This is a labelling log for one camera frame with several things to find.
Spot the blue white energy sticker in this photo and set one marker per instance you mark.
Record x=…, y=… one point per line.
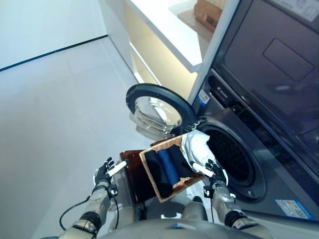
x=203, y=97

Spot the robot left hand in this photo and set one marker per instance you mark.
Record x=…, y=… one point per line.
x=102, y=174

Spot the white counter cabinet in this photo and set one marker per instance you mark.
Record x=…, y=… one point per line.
x=159, y=30

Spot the white dryer label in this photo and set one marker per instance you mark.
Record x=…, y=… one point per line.
x=299, y=10

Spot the white garment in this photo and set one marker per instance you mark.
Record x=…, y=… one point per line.
x=197, y=149

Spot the robot silver leg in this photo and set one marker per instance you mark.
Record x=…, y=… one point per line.
x=127, y=214
x=195, y=209

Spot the grey front-load washing machine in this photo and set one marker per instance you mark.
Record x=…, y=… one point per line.
x=261, y=174

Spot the tan wicker laundry basket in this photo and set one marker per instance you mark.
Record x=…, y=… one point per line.
x=179, y=191

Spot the small wicker basket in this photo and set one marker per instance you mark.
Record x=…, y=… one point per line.
x=207, y=12

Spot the glossy brown wooden stool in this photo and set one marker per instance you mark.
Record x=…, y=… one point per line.
x=129, y=169

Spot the colourful rating label sticker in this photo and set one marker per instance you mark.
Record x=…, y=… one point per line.
x=292, y=210

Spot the robot grey torso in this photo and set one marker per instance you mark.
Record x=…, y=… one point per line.
x=179, y=229

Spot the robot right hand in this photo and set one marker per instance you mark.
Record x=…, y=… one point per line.
x=216, y=175

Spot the white vertical side panel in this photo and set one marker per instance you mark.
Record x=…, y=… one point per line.
x=214, y=49

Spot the rolled black garment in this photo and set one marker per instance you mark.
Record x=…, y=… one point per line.
x=154, y=169

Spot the black garment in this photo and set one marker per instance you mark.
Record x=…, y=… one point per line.
x=154, y=169
x=182, y=164

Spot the round glass washer door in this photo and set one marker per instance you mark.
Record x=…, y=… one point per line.
x=154, y=109

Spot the robot right silver arm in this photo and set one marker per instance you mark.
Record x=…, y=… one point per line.
x=221, y=199

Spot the robot left silver leg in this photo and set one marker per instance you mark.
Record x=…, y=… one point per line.
x=127, y=214

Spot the robot left silver arm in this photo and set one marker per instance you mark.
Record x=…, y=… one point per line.
x=97, y=206

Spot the robot right silver leg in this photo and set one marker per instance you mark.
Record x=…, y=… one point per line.
x=195, y=209

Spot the blue garment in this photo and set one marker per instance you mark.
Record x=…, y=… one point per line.
x=168, y=166

